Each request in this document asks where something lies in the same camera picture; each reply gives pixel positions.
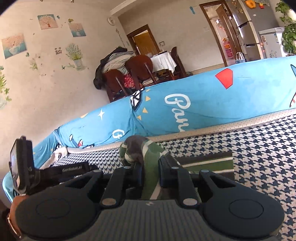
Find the houndstooth seat mat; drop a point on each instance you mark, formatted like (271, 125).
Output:
(266, 162)

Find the wooden doorway frame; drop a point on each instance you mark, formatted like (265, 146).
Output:
(203, 25)

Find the potted green plant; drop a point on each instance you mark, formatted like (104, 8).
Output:
(289, 37)

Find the pink storage rack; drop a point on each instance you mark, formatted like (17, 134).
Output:
(229, 49)

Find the person's left hand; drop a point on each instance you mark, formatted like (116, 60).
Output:
(14, 207)

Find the pile of clothes on chair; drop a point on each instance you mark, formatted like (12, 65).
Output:
(98, 76)

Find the brown wooden chair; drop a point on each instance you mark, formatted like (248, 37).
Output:
(138, 67)
(177, 60)
(113, 81)

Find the green brown striped t-shirt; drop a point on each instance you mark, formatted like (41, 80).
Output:
(151, 155)

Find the lavender pot wall sticker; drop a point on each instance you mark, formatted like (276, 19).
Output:
(75, 56)

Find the white chest freezer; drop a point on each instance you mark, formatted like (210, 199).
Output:
(272, 44)

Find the orange toy magnet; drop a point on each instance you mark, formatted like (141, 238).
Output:
(250, 3)

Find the blue printed sofa cover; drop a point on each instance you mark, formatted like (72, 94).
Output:
(208, 102)

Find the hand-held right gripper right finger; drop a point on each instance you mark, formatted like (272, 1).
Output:
(163, 172)

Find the wooden door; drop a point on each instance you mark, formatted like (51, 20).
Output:
(144, 42)

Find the blue white basket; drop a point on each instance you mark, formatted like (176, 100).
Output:
(240, 60)

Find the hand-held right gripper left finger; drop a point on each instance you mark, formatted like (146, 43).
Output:
(138, 176)

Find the pink tree wall picture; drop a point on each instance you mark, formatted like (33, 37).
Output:
(77, 30)
(13, 46)
(48, 22)

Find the small figures wall sticker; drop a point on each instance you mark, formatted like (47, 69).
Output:
(58, 51)

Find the white cloth dining table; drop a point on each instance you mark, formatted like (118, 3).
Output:
(163, 61)

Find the green leaf wall sticker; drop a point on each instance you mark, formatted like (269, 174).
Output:
(3, 85)

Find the silver refrigerator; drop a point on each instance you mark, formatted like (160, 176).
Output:
(249, 25)

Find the red patterned cloth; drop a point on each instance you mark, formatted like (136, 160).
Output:
(128, 81)

